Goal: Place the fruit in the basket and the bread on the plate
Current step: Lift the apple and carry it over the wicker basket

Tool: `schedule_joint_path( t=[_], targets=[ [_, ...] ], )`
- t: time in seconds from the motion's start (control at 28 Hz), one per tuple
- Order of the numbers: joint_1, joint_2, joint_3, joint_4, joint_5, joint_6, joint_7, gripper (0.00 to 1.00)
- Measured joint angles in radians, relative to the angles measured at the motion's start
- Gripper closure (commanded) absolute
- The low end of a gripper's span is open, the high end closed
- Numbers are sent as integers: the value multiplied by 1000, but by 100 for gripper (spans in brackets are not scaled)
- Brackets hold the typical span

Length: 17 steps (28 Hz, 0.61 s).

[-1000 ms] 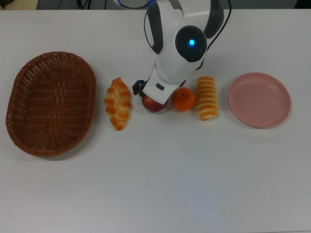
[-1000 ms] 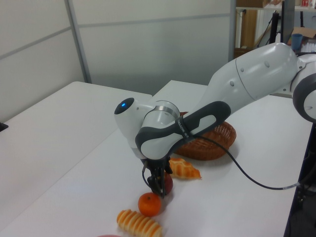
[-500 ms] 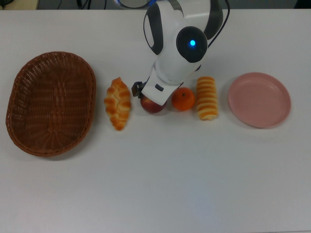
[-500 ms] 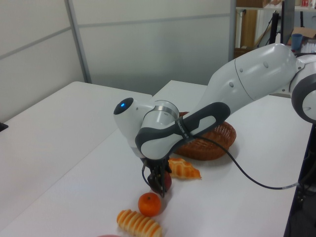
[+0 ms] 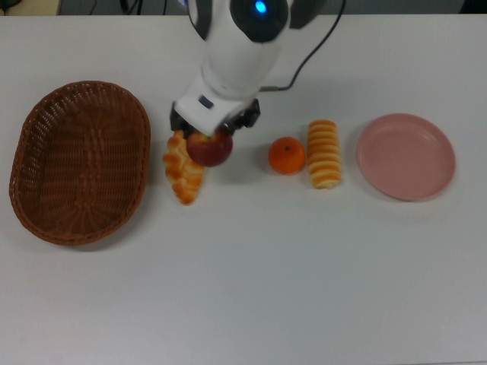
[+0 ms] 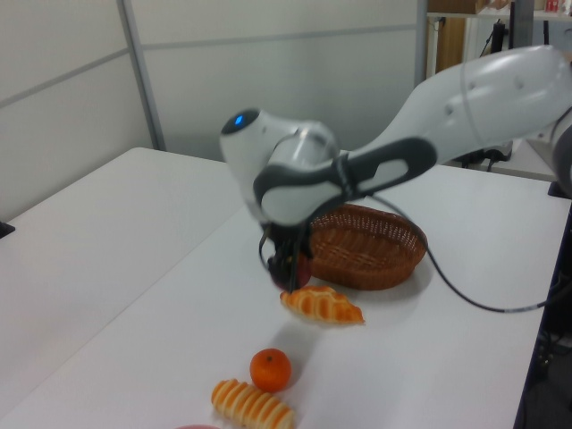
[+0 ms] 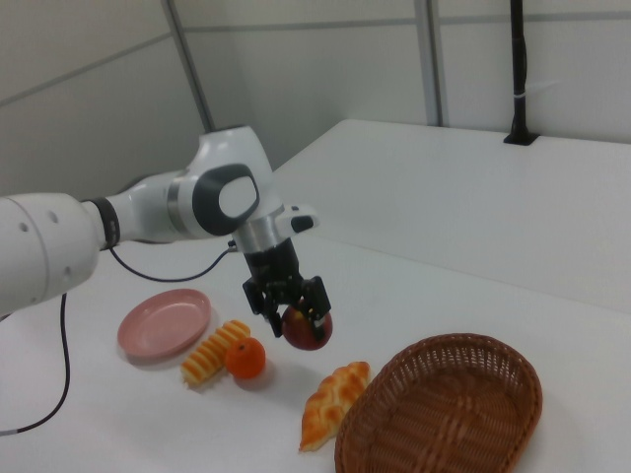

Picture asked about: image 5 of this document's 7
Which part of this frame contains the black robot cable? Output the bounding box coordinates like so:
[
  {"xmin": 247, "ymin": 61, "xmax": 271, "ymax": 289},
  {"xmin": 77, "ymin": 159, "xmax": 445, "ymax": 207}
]
[{"xmin": 260, "ymin": 0, "xmax": 347, "ymax": 92}]

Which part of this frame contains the toy orange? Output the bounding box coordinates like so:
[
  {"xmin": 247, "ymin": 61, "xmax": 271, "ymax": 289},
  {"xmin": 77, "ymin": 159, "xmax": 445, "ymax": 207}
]
[{"xmin": 268, "ymin": 136, "xmax": 307, "ymax": 176}]

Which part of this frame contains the red toy apple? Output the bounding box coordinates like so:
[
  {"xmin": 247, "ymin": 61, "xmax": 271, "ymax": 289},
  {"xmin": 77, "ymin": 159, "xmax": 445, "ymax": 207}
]
[{"xmin": 186, "ymin": 129, "xmax": 234, "ymax": 167}]

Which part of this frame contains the striped toy bread roll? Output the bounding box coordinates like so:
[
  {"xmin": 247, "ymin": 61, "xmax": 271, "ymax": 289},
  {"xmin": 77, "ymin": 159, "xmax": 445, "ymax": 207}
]
[{"xmin": 306, "ymin": 119, "xmax": 344, "ymax": 190}]

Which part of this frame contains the brown woven basket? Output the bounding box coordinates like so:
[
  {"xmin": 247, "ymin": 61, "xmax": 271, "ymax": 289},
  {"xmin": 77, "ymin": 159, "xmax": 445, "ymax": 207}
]
[{"xmin": 8, "ymin": 79, "xmax": 152, "ymax": 246}]

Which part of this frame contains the braided toy bread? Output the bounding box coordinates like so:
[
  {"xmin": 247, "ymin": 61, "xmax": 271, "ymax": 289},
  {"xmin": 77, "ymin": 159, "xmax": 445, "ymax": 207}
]
[{"xmin": 162, "ymin": 129, "xmax": 206, "ymax": 207}]

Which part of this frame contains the pink plate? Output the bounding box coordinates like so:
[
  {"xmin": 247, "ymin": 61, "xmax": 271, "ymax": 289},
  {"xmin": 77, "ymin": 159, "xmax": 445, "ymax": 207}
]
[{"xmin": 356, "ymin": 113, "xmax": 457, "ymax": 202}]

